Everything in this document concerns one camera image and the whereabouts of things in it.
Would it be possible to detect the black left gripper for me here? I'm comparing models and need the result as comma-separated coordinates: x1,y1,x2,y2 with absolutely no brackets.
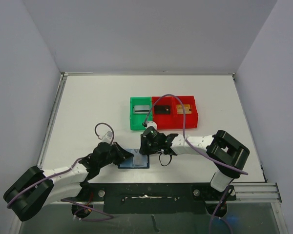
99,141,133,168

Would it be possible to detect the blue leather card holder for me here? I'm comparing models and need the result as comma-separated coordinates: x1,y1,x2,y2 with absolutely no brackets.
118,149,149,169

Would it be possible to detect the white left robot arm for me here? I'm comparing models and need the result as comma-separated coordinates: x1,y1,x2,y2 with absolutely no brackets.
3,142,134,221

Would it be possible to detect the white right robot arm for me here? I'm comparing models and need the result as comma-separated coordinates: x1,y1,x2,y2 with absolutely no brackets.
140,127,250,199

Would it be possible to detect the black credit card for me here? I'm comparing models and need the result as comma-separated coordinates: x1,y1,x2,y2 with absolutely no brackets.
154,105,171,115

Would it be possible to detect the gold credit card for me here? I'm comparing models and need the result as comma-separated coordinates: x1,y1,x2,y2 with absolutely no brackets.
176,104,192,115

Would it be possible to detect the middle red plastic bin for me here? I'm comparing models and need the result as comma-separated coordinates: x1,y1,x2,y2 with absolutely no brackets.
152,96,176,130

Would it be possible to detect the red plastic bin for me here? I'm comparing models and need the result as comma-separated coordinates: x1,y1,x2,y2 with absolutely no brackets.
173,96,199,129
152,96,176,130

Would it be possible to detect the green plastic bin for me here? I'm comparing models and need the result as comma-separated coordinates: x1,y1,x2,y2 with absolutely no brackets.
129,97,152,131

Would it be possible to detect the right red plastic bin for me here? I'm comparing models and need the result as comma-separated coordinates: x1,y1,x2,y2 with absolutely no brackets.
173,96,199,129

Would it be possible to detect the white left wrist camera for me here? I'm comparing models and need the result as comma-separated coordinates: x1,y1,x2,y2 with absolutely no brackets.
98,131,114,144

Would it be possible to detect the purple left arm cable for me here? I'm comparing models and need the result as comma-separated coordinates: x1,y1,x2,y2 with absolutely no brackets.
6,122,115,209

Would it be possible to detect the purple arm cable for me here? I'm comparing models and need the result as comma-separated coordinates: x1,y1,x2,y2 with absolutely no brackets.
143,94,249,234
6,122,115,209

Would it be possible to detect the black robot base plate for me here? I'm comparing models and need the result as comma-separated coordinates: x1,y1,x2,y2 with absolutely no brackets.
68,183,237,215

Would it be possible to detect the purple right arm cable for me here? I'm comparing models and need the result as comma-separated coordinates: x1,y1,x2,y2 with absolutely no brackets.
143,94,249,234

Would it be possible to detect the aluminium table edge rail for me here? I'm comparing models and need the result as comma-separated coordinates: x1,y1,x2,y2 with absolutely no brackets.
8,72,93,234

